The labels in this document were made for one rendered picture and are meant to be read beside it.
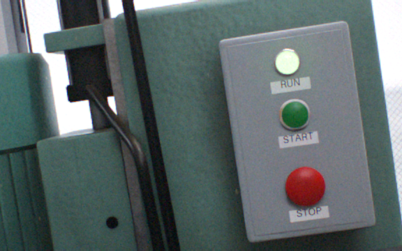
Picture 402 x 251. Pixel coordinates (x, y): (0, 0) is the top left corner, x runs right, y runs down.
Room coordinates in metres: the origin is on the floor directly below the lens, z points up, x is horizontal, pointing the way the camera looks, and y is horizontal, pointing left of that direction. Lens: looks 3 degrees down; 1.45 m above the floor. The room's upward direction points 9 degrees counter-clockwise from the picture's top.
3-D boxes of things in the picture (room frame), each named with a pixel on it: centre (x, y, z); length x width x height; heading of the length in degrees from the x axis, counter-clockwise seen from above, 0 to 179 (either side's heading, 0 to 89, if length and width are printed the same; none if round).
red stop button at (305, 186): (0.59, -0.07, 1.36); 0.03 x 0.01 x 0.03; 85
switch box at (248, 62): (0.63, -0.07, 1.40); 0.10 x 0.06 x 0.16; 85
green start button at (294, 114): (0.59, -0.07, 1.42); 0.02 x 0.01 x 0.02; 85
